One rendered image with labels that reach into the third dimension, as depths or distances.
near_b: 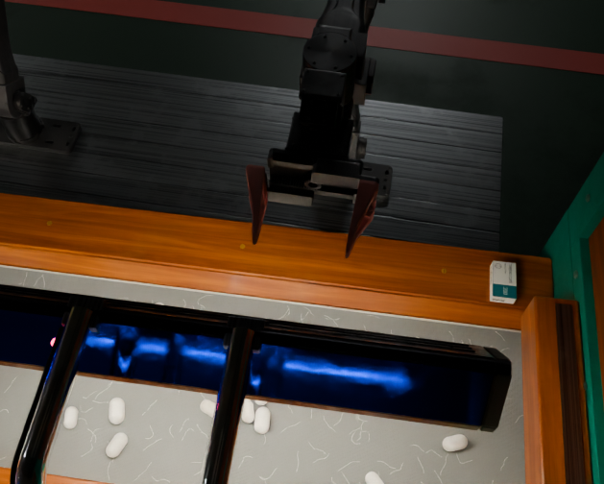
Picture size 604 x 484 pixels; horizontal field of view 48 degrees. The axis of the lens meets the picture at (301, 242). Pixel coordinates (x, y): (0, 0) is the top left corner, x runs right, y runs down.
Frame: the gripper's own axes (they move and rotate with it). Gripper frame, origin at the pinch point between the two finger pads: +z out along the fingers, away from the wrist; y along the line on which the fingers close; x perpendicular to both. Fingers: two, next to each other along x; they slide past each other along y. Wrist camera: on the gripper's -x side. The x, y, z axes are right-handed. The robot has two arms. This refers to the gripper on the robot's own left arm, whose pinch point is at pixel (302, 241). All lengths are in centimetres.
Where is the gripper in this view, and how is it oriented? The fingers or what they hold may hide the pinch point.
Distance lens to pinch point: 69.8
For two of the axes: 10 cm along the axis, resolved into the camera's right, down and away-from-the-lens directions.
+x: 0.0, 5.0, 8.7
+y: 9.9, 1.5, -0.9
